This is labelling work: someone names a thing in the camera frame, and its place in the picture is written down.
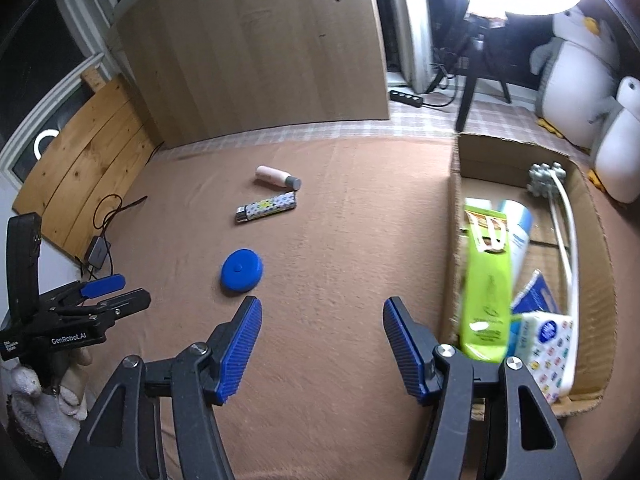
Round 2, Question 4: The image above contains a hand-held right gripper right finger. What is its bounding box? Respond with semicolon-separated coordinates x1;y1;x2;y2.
382;296;583;480

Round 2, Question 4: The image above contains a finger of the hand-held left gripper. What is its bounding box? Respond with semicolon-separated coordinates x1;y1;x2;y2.
61;288;152;325
42;274;127;307

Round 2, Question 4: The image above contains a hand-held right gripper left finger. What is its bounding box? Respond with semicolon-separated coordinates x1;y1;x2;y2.
60;296;263;480

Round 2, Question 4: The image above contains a blue round disc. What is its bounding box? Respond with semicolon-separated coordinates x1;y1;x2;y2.
221;248;265;293

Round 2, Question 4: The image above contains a green squeeze tube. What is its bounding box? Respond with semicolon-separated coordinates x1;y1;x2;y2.
459;205;513;365

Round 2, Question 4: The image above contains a dotted tissue pack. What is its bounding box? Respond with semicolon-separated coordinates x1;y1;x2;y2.
505;311;576;406

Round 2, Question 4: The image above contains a white roller massager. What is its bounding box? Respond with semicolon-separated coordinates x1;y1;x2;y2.
527;161;581;396

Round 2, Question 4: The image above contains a cardboard box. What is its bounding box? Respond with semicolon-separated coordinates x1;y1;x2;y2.
440;132;616;418

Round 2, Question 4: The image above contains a white plush toy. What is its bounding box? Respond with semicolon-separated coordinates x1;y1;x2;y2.
5;345;93;466

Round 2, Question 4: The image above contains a pine plank panel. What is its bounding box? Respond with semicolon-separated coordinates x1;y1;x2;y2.
12;72;157;251

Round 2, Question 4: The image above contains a blue packet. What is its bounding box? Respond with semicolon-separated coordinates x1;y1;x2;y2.
511;269;563;317

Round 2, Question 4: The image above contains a patterned lighter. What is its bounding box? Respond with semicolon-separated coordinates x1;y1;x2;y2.
235;191;298;225

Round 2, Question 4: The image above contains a white and blue tube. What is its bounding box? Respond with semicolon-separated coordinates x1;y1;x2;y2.
465;197;535;283

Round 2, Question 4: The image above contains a plaid sheet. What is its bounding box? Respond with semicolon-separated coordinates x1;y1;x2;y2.
165;95;596;161

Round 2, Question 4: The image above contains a black power strip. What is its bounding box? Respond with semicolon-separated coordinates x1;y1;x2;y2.
389;89;426;109

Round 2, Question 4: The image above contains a black tripod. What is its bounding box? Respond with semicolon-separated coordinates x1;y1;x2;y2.
430;12;513;133

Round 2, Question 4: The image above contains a light wooden board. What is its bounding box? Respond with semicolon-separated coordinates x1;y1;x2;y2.
114;0;391;150

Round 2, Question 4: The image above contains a small penguin plush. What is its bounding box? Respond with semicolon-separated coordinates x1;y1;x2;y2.
587;76;640;205

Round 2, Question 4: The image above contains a large penguin plush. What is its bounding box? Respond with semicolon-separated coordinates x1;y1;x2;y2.
530;7;626;148

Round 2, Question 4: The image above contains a black power adapter with cable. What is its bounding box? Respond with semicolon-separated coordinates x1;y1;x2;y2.
75;195;148;281

